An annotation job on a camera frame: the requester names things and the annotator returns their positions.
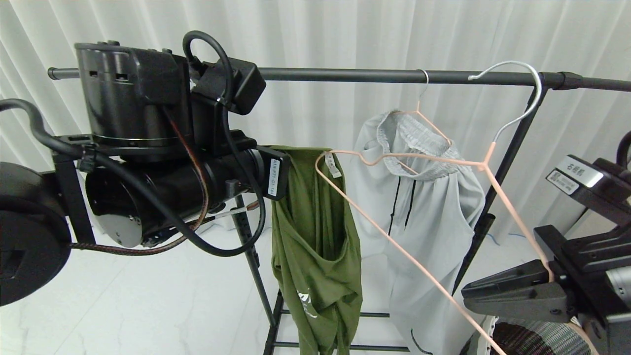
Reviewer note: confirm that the pale grey shorts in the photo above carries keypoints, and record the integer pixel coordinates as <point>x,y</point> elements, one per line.
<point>434,236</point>

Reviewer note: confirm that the black clothes rack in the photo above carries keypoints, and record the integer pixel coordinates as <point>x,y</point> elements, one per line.
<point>345,75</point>

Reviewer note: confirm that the white laundry basket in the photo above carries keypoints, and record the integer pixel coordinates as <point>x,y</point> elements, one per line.
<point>532,340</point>

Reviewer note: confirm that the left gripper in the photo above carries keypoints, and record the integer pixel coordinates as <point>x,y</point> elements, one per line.
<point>162,192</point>

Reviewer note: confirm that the green garment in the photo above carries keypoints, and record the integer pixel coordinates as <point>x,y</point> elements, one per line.
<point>315,246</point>

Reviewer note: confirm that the pink clothes hanger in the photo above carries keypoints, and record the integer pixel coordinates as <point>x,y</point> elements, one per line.
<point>485,164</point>
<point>426,79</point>

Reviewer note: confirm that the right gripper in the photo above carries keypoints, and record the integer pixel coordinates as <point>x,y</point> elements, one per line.
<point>606,305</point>

